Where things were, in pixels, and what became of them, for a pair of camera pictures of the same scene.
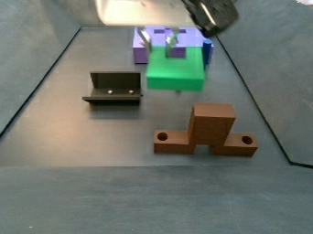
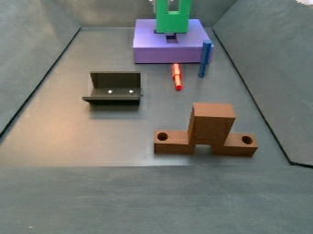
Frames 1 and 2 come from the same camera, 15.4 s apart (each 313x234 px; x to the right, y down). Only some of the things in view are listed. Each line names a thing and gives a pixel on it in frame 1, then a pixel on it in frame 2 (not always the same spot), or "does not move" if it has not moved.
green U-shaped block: x=177 y=73 → x=173 y=21
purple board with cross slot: x=190 y=37 does not move
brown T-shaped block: x=210 y=121 does not move
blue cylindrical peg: x=206 y=50 does not move
